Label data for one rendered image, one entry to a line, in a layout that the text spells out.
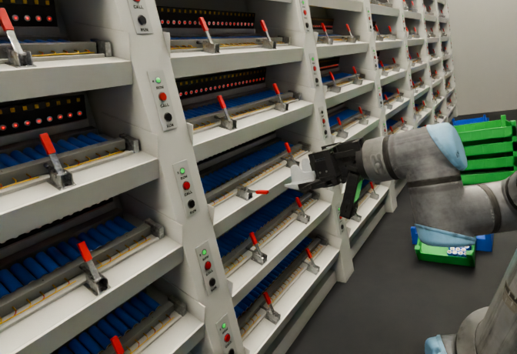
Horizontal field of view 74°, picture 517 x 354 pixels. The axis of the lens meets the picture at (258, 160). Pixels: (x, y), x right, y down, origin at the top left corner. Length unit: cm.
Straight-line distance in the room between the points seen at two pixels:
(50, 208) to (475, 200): 70
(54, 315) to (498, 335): 62
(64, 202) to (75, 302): 17
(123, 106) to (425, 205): 62
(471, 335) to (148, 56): 71
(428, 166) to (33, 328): 69
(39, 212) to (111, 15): 38
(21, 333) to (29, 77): 39
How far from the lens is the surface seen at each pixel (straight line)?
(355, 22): 194
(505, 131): 216
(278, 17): 132
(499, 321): 49
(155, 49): 76
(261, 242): 109
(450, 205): 67
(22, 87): 64
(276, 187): 103
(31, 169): 68
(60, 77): 66
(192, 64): 83
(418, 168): 67
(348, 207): 78
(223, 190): 93
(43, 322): 68
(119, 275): 72
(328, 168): 75
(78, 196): 65
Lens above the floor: 83
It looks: 12 degrees down
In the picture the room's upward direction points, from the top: 12 degrees counter-clockwise
